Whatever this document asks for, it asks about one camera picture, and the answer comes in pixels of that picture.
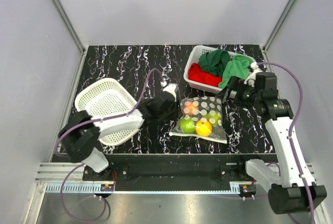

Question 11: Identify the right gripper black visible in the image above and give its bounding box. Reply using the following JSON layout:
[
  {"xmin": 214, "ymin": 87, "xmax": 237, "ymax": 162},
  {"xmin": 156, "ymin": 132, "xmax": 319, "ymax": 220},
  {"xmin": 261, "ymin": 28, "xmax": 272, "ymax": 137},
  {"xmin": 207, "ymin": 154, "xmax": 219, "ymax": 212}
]
[{"xmin": 215, "ymin": 75, "xmax": 261, "ymax": 110}]

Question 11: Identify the green fake apple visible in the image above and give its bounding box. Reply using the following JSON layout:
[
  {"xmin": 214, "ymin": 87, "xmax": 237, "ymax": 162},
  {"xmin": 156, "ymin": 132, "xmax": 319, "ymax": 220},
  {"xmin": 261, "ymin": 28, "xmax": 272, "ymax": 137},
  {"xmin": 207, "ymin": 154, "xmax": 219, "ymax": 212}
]
[
  {"xmin": 180, "ymin": 118, "xmax": 196, "ymax": 133},
  {"xmin": 206, "ymin": 110, "xmax": 222, "ymax": 127}
]

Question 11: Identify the polka dot zip bag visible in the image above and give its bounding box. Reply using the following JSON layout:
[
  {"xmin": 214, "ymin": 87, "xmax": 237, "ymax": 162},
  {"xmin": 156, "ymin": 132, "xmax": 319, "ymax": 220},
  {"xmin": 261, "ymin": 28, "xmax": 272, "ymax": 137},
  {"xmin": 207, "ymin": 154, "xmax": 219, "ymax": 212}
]
[{"xmin": 169, "ymin": 96, "xmax": 227, "ymax": 144}]

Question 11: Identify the yellow fake lemon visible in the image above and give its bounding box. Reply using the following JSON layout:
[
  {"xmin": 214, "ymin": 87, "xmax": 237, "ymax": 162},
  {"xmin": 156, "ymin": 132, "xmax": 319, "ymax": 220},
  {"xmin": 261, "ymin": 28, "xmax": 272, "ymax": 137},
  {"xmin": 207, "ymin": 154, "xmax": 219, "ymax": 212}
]
[{"xmin": 196, "ymin": 120, "xmax": 212, "ymax": 136}]

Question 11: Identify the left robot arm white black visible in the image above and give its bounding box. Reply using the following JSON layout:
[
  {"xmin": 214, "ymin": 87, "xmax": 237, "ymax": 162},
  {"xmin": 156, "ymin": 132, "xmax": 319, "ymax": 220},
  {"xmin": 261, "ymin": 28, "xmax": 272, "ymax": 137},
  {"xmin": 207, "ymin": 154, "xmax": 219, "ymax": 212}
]
[{"xmin": 59, "ymin": 91, "xmax": 177, "ymax": 180}]

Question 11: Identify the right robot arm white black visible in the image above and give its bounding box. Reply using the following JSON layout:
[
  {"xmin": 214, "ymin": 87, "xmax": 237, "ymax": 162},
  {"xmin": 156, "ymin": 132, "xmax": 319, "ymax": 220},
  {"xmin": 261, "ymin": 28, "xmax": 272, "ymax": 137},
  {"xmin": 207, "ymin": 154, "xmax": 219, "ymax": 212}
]
[{"xmin": 219, "ymin": 71, "xmax": 327, "ymax": 214}]

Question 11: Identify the orange fake peach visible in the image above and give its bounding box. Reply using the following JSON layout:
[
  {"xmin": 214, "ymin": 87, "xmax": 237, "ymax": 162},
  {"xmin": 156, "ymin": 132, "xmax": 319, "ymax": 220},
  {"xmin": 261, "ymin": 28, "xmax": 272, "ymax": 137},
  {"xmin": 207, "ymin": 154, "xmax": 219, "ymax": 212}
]
[{"xmin": 182, "ymin": 101, "xmax": 199, "ymax": 116}]

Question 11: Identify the light green cloth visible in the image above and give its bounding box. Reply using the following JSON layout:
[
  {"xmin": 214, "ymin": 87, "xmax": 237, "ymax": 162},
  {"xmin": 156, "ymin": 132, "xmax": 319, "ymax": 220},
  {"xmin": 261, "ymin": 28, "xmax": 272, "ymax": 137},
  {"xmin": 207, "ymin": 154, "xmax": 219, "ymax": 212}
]
[{"xmin": 218, "ymin": 54, "xmax": 254, "ymax": 89}]

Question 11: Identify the dark green cloth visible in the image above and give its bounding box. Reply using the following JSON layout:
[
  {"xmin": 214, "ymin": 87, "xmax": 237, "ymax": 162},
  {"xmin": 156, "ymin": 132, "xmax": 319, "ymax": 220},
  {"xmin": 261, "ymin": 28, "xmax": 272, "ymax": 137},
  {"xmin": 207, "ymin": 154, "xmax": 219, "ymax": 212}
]
[{"xmin": 198, "ymin": 49, "xmax": 231, "ymax": 77}]

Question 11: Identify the red cloth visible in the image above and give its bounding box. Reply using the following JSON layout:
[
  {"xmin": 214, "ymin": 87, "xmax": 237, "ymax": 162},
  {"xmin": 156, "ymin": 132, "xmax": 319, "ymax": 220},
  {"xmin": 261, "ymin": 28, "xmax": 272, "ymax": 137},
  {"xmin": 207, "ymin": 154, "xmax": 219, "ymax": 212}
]
[{"xmin": 188, "ymin": 63, "xmax": 222, "ymax": 87}]

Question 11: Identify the white rectangular slotted basket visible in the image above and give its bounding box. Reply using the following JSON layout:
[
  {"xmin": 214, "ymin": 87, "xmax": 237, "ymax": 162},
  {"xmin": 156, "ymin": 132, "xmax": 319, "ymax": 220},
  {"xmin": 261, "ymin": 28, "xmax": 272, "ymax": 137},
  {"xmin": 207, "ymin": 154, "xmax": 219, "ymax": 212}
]
[{"xmin": 183, "ymin": 45, "xmax": 255, "ymax": 94}]

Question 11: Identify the white perforated oval basket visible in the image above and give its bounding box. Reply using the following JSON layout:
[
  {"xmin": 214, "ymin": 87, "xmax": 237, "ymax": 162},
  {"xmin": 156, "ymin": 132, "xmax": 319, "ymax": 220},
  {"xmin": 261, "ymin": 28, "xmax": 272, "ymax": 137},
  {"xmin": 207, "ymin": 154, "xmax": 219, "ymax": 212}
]
[{"xmin": 74, "ymin": 78, "xmax": 138, "ymax": 146}]

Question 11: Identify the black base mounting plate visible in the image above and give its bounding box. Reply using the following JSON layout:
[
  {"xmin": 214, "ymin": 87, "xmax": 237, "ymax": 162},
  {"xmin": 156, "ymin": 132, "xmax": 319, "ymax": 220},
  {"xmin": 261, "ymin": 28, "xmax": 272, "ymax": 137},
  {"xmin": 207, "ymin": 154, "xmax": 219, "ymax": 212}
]
[{"xmin": 83, "ymin": 154, "xmax": 277, "ymax": 193}]

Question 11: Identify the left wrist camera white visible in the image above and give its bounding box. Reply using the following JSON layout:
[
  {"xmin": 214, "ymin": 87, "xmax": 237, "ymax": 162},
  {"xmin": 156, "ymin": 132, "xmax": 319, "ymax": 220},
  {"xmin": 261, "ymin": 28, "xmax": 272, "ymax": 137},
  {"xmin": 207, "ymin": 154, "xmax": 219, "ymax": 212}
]
[{"xmin": 162, "ymin": 83, "xmax": 178, "ymax": 102}]

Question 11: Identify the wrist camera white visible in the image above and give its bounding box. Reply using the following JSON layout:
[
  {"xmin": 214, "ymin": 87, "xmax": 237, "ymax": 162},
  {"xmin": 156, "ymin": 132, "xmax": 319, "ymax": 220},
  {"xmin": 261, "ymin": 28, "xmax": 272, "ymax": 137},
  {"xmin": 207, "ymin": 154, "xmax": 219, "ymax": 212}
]
[
  {"xmin": 244, "ymin": 62, "xmax": 262, "ymax": 87},
  {"xmin": 162, "ymin": 83, "xmax": 178, "ymax": 102}
]

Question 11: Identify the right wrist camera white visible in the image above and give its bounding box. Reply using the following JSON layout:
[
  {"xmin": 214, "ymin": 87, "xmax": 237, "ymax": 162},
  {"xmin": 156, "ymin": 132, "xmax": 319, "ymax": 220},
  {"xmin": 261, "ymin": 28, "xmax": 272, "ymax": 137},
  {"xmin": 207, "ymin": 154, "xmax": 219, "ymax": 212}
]
[{"xmin": 244, "ymin": 62, "xmax": 262, "ymax": 87}]

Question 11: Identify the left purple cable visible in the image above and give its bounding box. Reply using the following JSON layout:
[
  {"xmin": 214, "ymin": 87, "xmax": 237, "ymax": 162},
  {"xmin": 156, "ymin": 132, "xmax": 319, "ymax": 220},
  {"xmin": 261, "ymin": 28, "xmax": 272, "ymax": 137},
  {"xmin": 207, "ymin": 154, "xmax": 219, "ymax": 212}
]
[{"xmin": 56, "ymin": 68, "xmax": 170, "ymax": 221}]

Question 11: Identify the aluminium frame rail front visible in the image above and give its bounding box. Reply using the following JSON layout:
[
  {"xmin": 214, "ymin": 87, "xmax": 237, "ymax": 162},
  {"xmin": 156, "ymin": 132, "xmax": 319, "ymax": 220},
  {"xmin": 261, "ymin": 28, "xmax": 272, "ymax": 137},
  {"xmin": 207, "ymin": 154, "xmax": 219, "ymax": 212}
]
[{"xmin": 35, "ymin": 163, "xmax": 84, "ymax": 182}]

